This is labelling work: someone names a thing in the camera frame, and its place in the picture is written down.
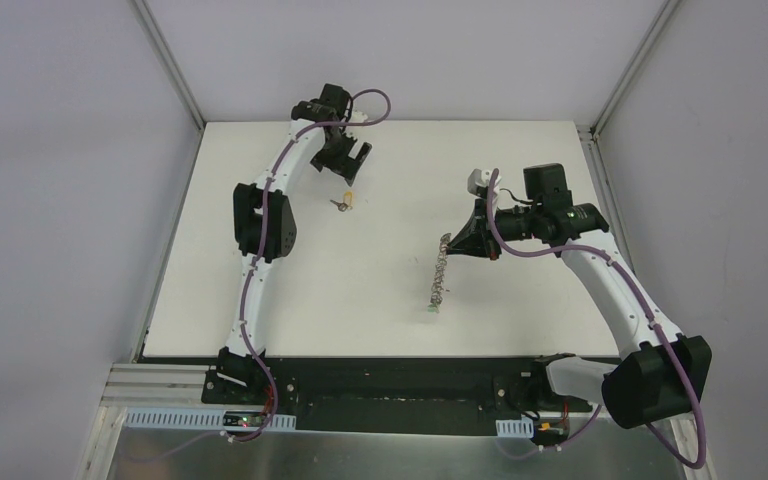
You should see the key with yellow tag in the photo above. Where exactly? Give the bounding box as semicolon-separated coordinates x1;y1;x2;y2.
330;191;354;212

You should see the metal disc with key rings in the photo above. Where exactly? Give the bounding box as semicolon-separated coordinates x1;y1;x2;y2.
429;233;452;306

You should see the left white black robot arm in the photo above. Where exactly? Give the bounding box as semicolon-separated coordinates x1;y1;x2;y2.
211;84;372;405

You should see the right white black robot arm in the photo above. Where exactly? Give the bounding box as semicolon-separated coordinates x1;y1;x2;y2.
446;163;712;429

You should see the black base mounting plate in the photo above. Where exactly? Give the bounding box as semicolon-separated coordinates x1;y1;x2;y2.
200;356;594;439

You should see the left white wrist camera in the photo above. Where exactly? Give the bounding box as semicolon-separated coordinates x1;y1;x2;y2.
346;109;369;124

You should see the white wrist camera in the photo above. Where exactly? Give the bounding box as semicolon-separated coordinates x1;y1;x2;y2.
346;109;369;124
467;169;492;198

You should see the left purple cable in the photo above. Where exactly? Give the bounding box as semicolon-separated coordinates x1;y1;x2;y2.
118;88;393;462

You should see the purple cable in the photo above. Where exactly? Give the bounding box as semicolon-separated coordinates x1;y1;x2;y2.
118;88;393;462
484;167;709;470

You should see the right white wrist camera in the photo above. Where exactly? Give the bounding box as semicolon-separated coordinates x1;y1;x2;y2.
467;169;492;198

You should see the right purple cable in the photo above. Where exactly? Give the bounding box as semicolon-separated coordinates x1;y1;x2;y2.
484;167;709;470

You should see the left aluminium frame post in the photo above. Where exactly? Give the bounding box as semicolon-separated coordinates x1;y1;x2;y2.
129;0;207;133

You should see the aluminium frame post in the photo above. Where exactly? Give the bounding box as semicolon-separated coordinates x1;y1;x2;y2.
129;0;207;133
590;0;684;141

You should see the right white slotted cable duct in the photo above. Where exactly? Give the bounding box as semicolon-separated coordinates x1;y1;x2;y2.
495;416;535;439

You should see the white slotted cable duct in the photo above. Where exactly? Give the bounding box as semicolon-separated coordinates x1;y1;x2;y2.
123;407;297;433
495;416;535;439

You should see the right aluminium frame post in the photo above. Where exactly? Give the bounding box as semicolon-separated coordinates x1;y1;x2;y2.
590;0;684;141

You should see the left white slotted cable duct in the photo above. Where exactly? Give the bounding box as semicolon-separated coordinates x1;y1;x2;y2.
123;407;297;433

